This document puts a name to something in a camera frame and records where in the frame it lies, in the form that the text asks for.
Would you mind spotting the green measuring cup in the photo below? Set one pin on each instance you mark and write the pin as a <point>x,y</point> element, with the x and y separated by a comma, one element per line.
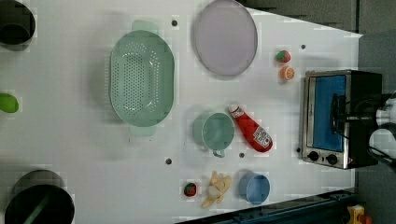
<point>213,131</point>

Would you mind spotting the peeled toy banana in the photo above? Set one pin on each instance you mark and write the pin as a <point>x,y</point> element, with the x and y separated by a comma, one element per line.
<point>218,186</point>

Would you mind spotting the lilac round plate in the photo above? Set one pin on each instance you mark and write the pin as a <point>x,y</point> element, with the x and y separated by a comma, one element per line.
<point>225,37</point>

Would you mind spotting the green round object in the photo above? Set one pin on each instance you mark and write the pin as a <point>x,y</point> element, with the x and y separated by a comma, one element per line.
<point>8,103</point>

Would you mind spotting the black toaster oven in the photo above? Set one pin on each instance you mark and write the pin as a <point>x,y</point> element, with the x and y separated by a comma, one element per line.
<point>353,117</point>

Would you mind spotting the black cylinder post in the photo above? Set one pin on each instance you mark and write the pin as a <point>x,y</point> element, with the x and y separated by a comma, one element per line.
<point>40,197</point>
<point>17,25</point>

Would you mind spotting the toy orange slice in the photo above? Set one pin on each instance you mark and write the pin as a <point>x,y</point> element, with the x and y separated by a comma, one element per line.
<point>287,73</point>

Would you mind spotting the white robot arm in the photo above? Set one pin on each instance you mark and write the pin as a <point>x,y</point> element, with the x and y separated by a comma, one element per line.
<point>382,142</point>

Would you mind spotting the red ketchup bottle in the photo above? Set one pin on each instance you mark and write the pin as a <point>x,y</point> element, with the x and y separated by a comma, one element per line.
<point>255,134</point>

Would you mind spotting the toy strawberry near plate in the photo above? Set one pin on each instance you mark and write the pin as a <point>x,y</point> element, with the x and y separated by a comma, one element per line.
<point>283,56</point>

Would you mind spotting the blue metal frame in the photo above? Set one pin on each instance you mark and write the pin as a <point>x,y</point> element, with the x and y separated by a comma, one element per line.
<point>325,208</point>

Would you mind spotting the toy strawberry near banana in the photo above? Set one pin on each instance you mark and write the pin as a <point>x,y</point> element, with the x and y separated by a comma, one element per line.
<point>190,190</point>

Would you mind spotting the black cylinder post lower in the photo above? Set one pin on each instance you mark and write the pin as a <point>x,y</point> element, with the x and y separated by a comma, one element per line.
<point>40,197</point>

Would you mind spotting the blue glass oven door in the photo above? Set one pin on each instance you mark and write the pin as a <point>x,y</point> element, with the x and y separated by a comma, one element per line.
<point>321,91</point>

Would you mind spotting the green perforated colander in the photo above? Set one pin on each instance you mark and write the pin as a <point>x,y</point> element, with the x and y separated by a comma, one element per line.
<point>142,75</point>

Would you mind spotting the black cylinder post upper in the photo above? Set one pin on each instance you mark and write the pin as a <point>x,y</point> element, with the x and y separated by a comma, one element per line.
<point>17,25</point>

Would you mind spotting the blue bowl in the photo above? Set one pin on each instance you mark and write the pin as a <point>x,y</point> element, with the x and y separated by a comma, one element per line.
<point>254,188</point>

